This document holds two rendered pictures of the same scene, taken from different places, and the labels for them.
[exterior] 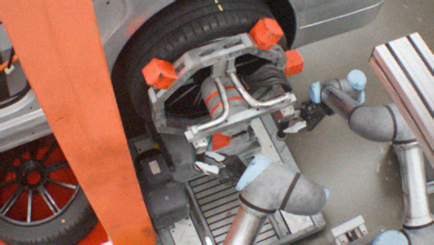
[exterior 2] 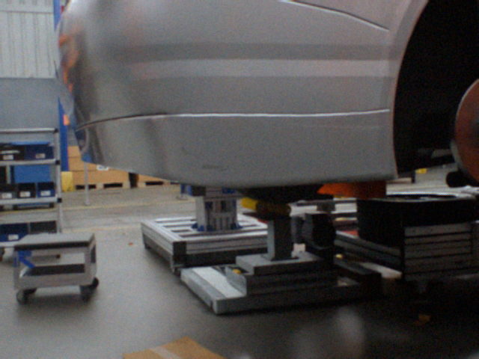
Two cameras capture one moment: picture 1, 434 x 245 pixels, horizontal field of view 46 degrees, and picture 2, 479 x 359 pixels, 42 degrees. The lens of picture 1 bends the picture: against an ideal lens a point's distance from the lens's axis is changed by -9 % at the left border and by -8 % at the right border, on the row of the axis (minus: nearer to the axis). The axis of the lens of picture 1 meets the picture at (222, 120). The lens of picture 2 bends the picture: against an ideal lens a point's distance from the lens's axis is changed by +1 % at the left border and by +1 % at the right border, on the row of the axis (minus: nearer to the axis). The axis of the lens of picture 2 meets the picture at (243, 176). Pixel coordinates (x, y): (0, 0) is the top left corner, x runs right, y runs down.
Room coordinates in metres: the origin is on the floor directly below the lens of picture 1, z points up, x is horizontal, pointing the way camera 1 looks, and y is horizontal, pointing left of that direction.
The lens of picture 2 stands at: (4.57, 0.40, 0.84)
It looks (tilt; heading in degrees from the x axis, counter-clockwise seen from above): 3 degrees down; 188
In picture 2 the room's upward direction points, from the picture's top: 2 degrees counter-clockwise
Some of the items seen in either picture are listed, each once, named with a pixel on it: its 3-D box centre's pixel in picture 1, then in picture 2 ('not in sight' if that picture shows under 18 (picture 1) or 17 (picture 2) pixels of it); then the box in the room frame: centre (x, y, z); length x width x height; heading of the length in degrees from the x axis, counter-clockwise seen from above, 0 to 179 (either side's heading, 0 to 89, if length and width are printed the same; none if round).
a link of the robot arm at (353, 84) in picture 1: (351, 85); not in sight; (1.14, -0.48, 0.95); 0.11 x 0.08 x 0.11; 108
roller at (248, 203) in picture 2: not in sight; (252, 204); (1.29, -0.04, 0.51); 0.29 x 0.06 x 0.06; 26
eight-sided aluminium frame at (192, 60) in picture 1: (218, 88); not in sight; (1.14, 0.02, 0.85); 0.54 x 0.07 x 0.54; 116
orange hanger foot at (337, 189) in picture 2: not in sight; (350, 165); (0.94, 0.49, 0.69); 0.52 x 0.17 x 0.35; 26
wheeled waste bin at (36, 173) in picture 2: not in sight; (30, 174); (-3.94, -3.97, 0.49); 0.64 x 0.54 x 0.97; 34
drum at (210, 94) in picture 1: (225, 104); not in sight; (1.08, -0.01, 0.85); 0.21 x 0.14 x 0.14; 26
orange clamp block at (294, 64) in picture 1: (290, 63); not in sight; (1.29, -0.26, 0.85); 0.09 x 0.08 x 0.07; 116
